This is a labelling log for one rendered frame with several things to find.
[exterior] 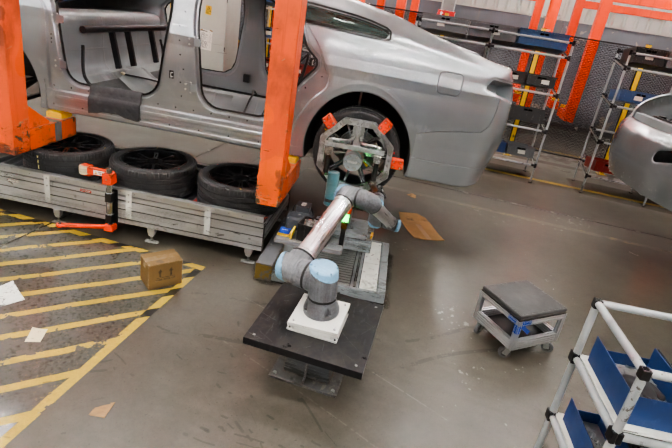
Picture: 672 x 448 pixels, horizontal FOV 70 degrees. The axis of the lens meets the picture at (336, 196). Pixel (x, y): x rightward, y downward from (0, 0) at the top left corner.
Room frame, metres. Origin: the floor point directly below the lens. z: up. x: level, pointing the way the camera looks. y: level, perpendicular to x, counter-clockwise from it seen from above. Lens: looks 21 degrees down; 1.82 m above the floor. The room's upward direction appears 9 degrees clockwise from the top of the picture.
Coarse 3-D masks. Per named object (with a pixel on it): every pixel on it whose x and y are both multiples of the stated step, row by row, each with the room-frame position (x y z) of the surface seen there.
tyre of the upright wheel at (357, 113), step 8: (336, 112) 3.59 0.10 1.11; (344, 112) 3.48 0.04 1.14; (352, 112) 3.47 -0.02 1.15; (360, 112) 3.47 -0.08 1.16; (368, 112) 3.47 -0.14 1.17; (376, 112) 3.57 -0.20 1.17; (336, 120) 3.48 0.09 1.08; (368, 120) 3.46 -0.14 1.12; (376, 120) 3.46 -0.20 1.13; (320, 128) 3.50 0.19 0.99; (392, 128) 3.49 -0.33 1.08; (392, 136) 3.45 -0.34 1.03; (392, 144) 3.45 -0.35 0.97; (312, 152) 3.51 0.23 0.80; (392, 176) 3.45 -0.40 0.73; (384, 184) 3.45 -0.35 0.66
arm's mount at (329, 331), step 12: (300, 300) 2.19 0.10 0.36; (300, 312) 2.09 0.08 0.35; (288, 324) 2.01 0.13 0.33; (300, 324) 2.00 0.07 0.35; (312, 324) 2.01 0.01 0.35; (324, 324) 2.02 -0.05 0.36; (336, 324) 2.03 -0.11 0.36; (312, 336) 1.98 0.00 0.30; (324, 336) 1.97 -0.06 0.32; (336, 336) 1.96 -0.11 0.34
